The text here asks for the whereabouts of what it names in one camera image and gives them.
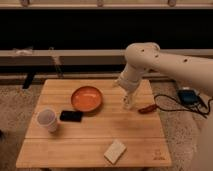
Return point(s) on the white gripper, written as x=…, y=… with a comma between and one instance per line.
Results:
x=129, y=81

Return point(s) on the black eraser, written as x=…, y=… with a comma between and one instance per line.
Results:
x=74, y=116

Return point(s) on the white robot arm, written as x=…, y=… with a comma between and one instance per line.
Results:
x=196, y=72

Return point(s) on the white ceramic cup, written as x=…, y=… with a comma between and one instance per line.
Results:
x=47, y=119

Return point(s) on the beige sponge block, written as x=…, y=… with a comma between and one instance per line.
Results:
x=115, y=151

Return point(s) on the blue power adapter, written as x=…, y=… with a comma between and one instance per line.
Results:
x=187, y=97

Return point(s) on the wooden table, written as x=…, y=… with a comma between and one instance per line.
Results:
x=83, y=144

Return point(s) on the grey horizontal rail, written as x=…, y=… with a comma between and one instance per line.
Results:
x=64, y=57

